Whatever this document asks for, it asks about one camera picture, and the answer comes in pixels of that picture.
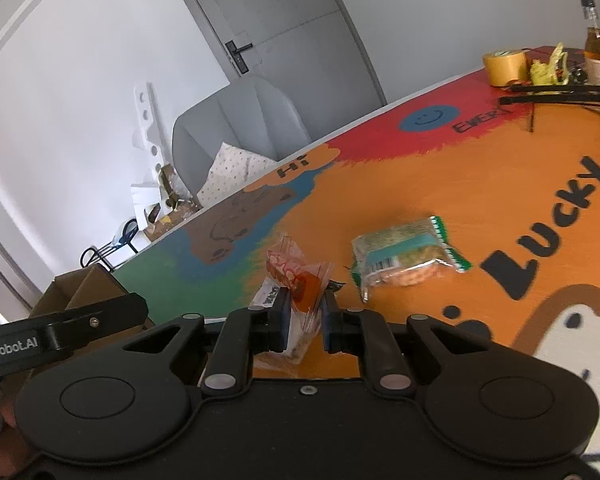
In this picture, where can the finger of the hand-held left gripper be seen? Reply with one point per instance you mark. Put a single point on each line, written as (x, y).
(100, 320)

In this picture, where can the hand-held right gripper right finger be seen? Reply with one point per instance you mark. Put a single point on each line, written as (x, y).
(330, 325)

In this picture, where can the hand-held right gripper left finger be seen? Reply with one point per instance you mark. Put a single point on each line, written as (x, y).
(281, 320)

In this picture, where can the brown cardboard box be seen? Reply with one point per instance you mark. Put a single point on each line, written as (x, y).
(95, 285)

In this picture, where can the orange white snack packet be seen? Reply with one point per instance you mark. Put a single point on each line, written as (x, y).
(300, 285)

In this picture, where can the person's left hand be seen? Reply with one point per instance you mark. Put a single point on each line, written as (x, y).
(2, 412)

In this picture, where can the black shoe rack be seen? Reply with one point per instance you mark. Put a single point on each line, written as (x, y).
(110, 247)

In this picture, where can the green-edged cracker packet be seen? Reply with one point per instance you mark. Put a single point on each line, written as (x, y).
(405, 255)

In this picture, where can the taped printed cardboard box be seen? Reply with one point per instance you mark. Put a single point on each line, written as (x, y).
(172, 220)

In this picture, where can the white foam piece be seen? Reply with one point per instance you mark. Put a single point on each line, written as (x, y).
(142, 200)

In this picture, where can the colourful printed table mat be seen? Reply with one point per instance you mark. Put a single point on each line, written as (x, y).
(380, 185)

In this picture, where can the dotted white pillow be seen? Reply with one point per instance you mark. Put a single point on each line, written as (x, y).
(230, 170)

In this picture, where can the white foam board with holes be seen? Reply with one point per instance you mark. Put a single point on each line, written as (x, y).
(147, 125)

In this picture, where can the grey upholstered chair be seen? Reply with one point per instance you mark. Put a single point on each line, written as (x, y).
(245, 115)

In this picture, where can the grey door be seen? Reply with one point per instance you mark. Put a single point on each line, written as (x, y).
(290, 20)

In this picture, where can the yellow tape roll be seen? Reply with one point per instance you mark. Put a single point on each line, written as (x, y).
(505, 67)

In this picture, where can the black folding stand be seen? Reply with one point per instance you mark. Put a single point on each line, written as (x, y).
(560, 94)

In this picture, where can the crumpled yellow wrapper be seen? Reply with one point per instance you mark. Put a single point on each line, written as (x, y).
(547, 67)

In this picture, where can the glass bottle amber liquid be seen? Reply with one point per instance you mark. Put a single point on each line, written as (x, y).
(599, 55)

